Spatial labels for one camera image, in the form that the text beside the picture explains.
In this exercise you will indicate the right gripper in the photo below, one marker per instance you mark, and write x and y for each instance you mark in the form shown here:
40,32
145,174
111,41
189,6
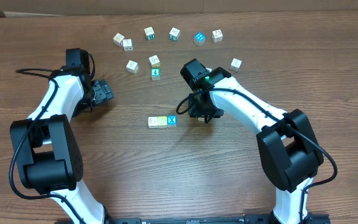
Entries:
196,112

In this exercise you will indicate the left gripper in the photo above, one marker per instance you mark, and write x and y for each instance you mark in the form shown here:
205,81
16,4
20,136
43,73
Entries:
102,90

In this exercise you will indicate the blue X wooden block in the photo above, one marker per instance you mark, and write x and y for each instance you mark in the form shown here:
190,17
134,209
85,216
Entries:
171,121

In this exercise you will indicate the yellow top wooden block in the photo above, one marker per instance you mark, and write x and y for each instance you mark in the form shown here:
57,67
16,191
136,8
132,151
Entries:
162,121

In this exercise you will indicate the green L wooden block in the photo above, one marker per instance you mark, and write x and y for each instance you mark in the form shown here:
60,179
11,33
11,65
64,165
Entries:
153,122

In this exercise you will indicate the green top wooden block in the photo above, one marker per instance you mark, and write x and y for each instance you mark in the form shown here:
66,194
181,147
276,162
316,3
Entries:
155,74

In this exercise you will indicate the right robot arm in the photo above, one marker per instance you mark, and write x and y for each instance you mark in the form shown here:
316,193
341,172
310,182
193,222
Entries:
287,145

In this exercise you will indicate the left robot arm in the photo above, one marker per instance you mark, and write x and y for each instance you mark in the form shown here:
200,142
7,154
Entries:
47,162

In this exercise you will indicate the plain block above red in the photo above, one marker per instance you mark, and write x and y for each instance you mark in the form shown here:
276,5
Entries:
132,66

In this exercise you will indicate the plain wooden block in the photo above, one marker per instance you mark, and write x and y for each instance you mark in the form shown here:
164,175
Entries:
127,45
217,35
149,33
118,39

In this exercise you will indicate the plain block far right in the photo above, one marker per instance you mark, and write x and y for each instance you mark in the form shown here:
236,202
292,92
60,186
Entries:
235,65

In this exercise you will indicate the plain wooden block far left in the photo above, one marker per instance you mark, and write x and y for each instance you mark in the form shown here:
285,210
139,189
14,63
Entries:
118,39

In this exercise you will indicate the yellow sided wooden block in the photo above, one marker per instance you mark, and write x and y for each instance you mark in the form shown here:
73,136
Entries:
154,61

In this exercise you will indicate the blue top wooden block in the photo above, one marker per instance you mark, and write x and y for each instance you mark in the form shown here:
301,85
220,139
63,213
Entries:
199,39

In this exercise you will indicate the plain wooden block top right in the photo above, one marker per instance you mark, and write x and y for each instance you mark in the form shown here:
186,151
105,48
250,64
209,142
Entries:
217,35

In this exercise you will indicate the teal sided wooden block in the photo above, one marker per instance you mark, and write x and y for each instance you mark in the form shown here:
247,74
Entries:
174,34

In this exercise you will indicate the cardboard back wall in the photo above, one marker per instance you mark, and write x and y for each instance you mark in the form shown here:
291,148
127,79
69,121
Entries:
21,8

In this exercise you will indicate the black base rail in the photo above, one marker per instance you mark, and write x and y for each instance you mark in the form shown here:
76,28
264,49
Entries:
197,220

